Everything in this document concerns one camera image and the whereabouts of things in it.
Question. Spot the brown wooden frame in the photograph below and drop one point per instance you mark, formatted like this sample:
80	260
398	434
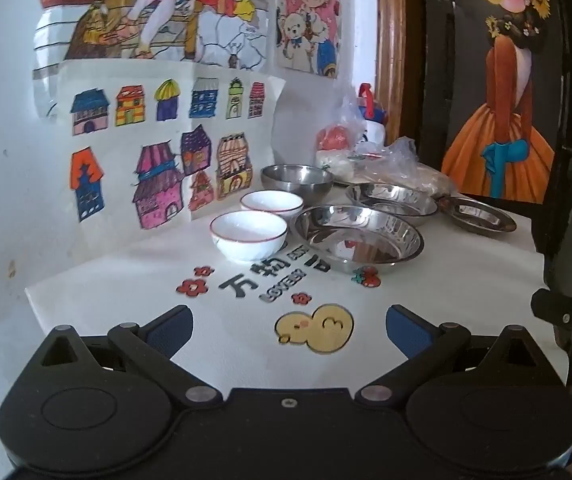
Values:
396	50

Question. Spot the deep stainless steel bowl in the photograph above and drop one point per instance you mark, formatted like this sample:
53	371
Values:
298	180

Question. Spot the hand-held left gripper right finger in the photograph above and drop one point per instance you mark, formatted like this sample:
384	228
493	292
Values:
403	327

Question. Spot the white red-rimmed ceramic bowl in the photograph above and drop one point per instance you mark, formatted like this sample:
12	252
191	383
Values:
246	237
271	202

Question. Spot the red round food item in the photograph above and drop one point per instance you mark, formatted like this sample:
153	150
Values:
333	137

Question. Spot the orange dress girl painting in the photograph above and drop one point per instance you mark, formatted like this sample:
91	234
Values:
506	85

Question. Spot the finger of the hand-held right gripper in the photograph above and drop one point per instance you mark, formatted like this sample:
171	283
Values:
561	312

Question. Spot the large stainless steel plate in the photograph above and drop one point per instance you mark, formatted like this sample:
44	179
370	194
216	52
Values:
361	240

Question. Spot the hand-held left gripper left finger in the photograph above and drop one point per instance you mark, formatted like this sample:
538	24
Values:
176	327

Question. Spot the medium stainless steel plate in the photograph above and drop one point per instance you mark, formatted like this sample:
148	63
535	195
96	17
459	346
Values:
391	200

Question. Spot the child and teddy drawing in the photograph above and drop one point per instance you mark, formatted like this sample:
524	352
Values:
308	20

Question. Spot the crumpled clear plastic bag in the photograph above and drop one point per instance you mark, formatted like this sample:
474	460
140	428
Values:
416	170

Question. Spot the colourful houses drawing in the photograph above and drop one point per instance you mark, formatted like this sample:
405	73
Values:
166	115

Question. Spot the white round bun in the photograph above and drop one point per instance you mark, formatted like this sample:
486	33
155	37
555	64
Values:
333	160

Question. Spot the large coloured figure drawing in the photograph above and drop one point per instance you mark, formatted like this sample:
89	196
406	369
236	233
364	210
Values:
166	10

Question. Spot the small stainless steel plate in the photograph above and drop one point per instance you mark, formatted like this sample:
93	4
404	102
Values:
476	212

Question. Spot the white printed tablecloth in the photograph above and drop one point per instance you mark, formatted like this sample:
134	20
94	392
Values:
246	320

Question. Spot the red and white packet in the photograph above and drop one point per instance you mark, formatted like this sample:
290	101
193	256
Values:
368	155

